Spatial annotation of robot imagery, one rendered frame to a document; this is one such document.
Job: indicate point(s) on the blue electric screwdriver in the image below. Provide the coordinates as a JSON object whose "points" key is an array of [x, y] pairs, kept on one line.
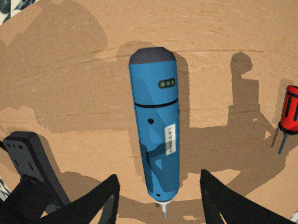
{"points": [[154, 85]]}

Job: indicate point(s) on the red screwdriver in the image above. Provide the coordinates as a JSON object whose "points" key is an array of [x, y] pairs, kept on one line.
{"points": [[289, 123]]}

